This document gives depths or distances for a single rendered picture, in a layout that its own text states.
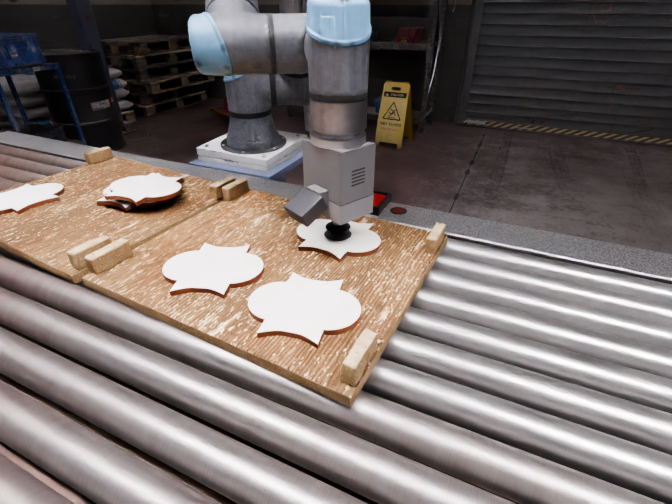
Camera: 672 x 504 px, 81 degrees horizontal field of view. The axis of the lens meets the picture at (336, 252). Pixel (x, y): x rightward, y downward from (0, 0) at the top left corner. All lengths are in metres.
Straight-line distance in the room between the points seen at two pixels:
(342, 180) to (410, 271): 0.16
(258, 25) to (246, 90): 0.54
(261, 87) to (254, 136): 0.13
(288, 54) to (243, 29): 0.06
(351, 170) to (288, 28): 0.20
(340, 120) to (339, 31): 0.10
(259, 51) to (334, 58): 0.13
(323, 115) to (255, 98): 0.63
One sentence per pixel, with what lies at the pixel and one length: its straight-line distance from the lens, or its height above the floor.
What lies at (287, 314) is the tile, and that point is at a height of 0.94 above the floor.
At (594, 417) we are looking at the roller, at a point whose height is 0.91.
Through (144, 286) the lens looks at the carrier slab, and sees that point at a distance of 0.57.
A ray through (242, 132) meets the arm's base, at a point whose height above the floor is 0.95.
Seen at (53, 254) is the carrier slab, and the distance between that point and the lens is 0.72.
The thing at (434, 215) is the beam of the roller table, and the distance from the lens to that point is 0.76.
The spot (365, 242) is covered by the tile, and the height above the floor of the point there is 0.94.
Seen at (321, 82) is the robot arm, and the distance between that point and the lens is 0.51.
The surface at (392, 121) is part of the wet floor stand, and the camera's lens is 4.18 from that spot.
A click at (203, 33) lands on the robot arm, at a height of 1.22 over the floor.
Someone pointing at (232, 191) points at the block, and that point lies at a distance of 0.77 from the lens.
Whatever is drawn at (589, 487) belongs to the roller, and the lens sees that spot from 0.42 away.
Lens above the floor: 1.25
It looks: 32 degrees down
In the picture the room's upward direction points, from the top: straight up
